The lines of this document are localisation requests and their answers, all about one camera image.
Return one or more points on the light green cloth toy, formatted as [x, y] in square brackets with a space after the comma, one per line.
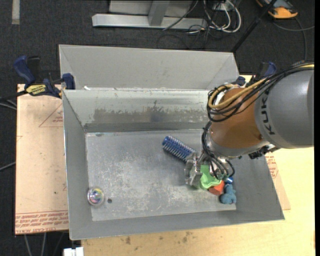
[206, 179]

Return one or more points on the orange-red block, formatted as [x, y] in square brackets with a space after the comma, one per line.
[217, 189]

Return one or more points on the blue toy animal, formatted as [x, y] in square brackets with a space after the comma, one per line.
[228, 195]

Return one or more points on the grey metal bin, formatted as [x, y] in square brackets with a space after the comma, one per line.
[140, 175]

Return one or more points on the brown cardboard board, red print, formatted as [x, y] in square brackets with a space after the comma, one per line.
[40, 160]

